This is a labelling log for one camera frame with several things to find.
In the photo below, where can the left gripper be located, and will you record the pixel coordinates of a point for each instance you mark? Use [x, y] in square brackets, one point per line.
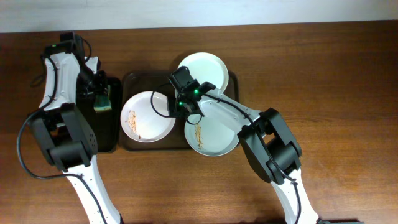
[101, 87]

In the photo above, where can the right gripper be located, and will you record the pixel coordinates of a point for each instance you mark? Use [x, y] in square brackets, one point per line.
[173, 107]

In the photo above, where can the green yellow sponge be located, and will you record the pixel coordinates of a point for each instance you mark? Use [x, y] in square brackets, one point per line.
[102, 101]

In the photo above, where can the pale blue plate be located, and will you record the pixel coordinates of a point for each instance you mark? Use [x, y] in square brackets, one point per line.
[209, 137]

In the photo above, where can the pinkish white plate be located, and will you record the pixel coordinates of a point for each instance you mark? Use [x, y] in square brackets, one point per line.
[140, 122]

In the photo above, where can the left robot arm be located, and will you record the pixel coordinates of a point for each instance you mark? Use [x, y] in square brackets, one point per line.
[78, 119]

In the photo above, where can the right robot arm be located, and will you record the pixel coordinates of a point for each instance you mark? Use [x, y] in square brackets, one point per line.
[269, 145]

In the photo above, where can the large brown tray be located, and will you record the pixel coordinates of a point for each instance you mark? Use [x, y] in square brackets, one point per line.
[137, 82]

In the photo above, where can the small black tray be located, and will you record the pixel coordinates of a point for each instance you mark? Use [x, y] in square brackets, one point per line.
[105, 124]

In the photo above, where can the cream white plate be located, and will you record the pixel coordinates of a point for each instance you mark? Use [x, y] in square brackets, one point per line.
[206, 67]

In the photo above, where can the dark object at table edge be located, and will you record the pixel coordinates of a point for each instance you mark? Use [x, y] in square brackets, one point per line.
[320, 221]

